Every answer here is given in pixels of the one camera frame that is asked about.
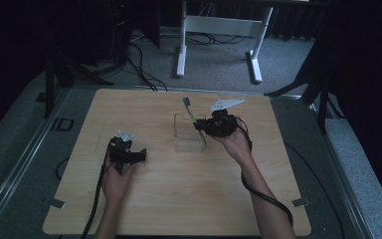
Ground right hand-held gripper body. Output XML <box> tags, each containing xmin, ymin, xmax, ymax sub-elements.
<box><xmin>204</xmin><ymin>97</ymin><xmax>246</xmax><ymax>139</ymax></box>

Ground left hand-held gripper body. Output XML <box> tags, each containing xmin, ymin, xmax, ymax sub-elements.
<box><xmin>107</xmin><ymin>129</ymin><xmax>139</xmax><ymax>176</ymax></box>

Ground green toothbrush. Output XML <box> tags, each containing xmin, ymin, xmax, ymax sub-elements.
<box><xmin>182</xmin><ymin>97</ymin><xmax>209</xmax><ymax>148</ymax></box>

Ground clear plastic container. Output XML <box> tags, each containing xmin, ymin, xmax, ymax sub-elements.
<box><xmin>173</xmin><ymin>113</ymin><xmax>209</xmax><ymax>154</ymax></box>

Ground person's right hand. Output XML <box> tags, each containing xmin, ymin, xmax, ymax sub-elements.
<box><xmin>208</xmin><ymin>126</ymin><xmax>254</xmax><ymax>164</ymax></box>

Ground person's left hand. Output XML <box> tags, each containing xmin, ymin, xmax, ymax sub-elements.
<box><xmin>100</xmin><ymin>160</ymin><xmax>137</xmax><ymax>204</ymax></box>

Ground black tape rectangle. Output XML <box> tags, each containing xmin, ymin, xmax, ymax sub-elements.
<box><xmin>51</xmin><ymin>117</ymin><xmax>75</xmax><ymax>132</ymax></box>

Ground grey tape strip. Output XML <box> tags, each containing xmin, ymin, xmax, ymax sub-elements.
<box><xmin>290</xmin><ymin>196</ymin><xmax>311</xmax><ymax>209</ymax></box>
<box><xmin>43</xmin><ymin>196</ymin><xmax>67</xmax><ymax>210</ymax></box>

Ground black tripod stand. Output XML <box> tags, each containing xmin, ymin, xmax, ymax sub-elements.
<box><xmin>42</xmin><ymin>46</ymin><xmax>114</xmax><ymax>120</ymax></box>
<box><xmin>264</xmin><ymin>33</ymin><xmax>346</xmax><ymax>135</ymax></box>

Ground left hand-held gripper cable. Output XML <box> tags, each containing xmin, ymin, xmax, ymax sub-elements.
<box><xmin>80</xmin><ymin>137</ymin><xmax>117</xmax><ymax>239</ymax></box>

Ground thin black cable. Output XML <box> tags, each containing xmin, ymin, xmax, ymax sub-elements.
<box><xmin>284</xmin><ymin>141</ymin><xmax>346</xmax><ymax>239</ymax></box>
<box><xmin>55</xmin><ymin>156</ymin><xmax>72</xmax><ymax>182</ymax></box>

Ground black floor cables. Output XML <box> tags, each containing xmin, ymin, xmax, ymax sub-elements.
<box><xmin>124</xmin><ymin>41</ymin><xmax>169</xmax><ymax>93</ymax></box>

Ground white desk frame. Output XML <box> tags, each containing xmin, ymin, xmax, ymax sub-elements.
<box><xmin>175</xmin><ymin>0</ymin><xmax>275</xmax><ymax>85</ymax></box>

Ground metal floor rail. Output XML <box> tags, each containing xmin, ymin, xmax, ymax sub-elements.
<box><xmin>306</xmin><ymin>99</ymin><xmax>376</xmax><ymax>239</ymax></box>
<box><xmin>0</xmin><ymin>89</ymin><xmax>72</xmax><ymax>235</ymax></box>

